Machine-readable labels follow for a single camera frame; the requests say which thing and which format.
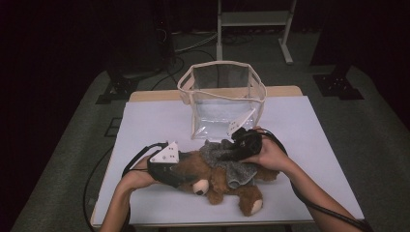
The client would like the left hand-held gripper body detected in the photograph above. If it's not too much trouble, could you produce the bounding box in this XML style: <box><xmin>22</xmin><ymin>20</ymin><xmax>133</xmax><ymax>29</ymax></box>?
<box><xmin>147</xmin><ymin>140</ymin><xmax>194</xmax><ymax>189</ymax></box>

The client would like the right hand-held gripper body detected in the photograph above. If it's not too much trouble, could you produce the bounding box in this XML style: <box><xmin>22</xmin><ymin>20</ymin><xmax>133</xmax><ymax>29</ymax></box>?
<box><xmin>226</xmin><ymin>107</ymin><xmax>264</xmax><ymax>160</ymax></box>

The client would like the grey knit doll sweater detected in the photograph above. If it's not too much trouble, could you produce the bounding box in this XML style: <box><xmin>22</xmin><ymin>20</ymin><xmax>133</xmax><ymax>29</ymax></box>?
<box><xmin>198</xmin><ymin>138</ymin><xmax>259</xmax><ymax>190</ymax></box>

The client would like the brown teddy bear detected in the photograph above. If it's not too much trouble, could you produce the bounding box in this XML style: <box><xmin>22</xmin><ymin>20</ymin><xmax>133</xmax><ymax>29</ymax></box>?
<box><xmin>175</xmin><ymin>149</ymin><xmax>280</xmax><ymax>218</ymax></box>

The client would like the person's right hand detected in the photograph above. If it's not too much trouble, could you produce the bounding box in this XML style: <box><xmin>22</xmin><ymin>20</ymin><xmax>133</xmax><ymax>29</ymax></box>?
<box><xmin>241</xmin><ymin>126</ymin><xmax>293</xmax><ymax>173</ymax></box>

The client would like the person's left hand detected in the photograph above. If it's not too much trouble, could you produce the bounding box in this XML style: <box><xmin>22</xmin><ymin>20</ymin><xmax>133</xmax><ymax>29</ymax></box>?
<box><xmin>120</xmin><ymin>156</ymin><xmax>161</xmax><ymax>191</ymax></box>

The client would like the clear plastic bag beige trim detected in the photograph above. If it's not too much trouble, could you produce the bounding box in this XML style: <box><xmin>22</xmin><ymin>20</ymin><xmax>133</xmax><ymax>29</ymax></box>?
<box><xmin>177</xmin><ymin>60</ymin><xmax>268</xmax><ymax>141</ymax></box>

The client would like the dark floor hatch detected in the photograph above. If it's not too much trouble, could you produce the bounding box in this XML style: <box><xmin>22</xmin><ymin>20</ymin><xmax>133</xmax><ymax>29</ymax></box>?
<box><xmin>104</xmin><ymin>117</ymin><xmax>124</xmax><ymax>138</ymax></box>

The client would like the wooden table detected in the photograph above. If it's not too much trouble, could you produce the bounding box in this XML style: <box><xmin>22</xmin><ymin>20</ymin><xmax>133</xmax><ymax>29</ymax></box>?
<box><xmin>90</xmin><ymin>85</ymin><xmax>366</xmax><ymax>228</ymax></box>

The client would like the black stand base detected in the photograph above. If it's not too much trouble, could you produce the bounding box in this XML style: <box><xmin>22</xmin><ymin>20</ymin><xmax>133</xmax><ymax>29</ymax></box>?
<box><xmin>95</xmin><ymin>75</ymin><xmax>140</xmax><ymax>105</ymax></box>
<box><xmin>312</xmin><ymin>64</ymin><xmax>366</xmax><ymax>101</ymax></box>

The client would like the white metal stand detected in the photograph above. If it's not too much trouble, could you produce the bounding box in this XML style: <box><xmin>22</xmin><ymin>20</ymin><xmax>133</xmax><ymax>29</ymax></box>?
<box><xmin>216</xmin><ymin>0</ymin><xmax>298</xmax><ymax>66</ymax></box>

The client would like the black equipment tower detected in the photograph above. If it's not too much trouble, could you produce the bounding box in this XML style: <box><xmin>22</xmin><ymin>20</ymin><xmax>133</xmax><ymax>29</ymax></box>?
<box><xmin>151</xmin><ymin>0</ymin><xmax>177</xmax><ymax>66</ymax></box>

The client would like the left hand-held gripper black cable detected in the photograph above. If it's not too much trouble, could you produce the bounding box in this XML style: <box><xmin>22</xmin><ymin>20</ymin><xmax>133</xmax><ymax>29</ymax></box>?
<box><xmin>121</xmin><ymin>141</ymin><xmax>169</xmax><ymax>232</ymax></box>

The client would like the hand-held gripper black cable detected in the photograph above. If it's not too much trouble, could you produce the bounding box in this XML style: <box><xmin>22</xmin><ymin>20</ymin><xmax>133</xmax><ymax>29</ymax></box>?
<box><xmin>121</xmin><ymin>141</ymin><xmax>169</xmax><ymax>232</ymax></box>
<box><xmin>254</xmin><ymin>128</ymin><xmax>375</xmax><ymax>232</ymax></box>

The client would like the right hand-held gripper black cable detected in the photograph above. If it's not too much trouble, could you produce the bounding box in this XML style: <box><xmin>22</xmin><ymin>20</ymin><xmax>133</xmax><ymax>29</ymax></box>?
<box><xmin>254</xmin><ymin>128</ymin><xmax>375</xmax><ymax>232</ymax></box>

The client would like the long black floor cable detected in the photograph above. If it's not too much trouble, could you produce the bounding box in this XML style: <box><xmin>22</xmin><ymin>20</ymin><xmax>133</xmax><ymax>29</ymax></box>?
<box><xmin>82</xmin><ymin>145</ymin><xmax>116</xmax><ymax>232</ymax></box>

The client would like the bundle of black cables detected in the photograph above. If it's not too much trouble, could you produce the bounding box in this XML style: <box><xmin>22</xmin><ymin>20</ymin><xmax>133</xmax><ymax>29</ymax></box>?
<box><xmin>221</xmin><ymin>32</ymin><xmax>255</xmax><ymax>46</ymax></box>

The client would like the white floor cable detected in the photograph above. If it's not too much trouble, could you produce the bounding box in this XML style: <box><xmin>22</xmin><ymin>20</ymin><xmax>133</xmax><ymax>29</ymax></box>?
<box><xmin>173</xmin><ymin>31</ymin><xmax>219</xmax><ymax>54</ymax></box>

